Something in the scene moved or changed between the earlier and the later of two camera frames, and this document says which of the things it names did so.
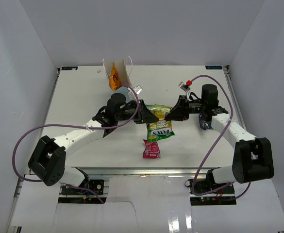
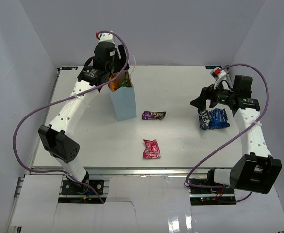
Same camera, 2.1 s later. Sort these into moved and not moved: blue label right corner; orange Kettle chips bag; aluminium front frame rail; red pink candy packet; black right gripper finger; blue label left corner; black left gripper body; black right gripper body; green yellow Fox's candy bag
Moved: black right gripper finger; black left gripper body; green yellow Fox's candy bag; black right gripper body
Not moved: orange Kettle chips bag; aluminium front frame rail; blue label right corner; red pink candy packet; blue label left corner
